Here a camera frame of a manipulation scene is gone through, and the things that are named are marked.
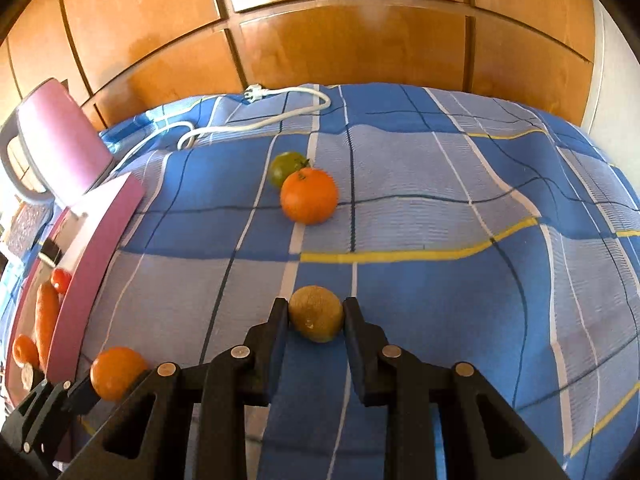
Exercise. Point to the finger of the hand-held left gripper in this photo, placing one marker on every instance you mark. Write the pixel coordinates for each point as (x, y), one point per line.
(50, 410)

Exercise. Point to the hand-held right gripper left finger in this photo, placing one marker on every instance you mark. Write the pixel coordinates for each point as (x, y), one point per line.
(281, 320)

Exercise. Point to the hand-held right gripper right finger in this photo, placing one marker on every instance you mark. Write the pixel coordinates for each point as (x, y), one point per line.
(351, 325)

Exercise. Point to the brown kiwi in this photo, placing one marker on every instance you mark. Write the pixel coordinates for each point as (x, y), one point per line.
(316, 312)

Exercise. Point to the dark root vegetable cut chunk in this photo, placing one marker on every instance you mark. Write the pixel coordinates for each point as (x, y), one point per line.
(27, 377)

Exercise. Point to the orange mandarin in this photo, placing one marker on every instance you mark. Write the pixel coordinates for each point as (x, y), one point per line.
(117, 372)
(25, 350)
(309, 196)

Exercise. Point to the orange carrot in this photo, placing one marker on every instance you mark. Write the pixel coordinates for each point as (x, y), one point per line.
(46, 320)

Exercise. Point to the red tomato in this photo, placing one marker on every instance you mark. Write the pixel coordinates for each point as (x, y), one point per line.
(62, 280)

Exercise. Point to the pink white tray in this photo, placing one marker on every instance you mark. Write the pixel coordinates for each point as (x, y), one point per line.
(95, 260)

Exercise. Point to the small dark root vegetable piece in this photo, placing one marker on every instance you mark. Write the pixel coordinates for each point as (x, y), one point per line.
(50, 250)

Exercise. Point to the blue plaid bedsheet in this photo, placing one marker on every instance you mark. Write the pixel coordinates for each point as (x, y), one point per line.
(425, 310)

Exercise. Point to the green tomato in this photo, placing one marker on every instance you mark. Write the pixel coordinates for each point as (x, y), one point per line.
(281, 167)

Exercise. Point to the patterned box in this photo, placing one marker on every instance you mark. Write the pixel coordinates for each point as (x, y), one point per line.
(27, 227)

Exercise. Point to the pink electric kettle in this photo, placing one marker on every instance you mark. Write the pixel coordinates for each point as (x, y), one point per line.
(60, 145)

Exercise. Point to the wooden wardrobe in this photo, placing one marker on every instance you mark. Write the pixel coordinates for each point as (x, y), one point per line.
(350, 35)

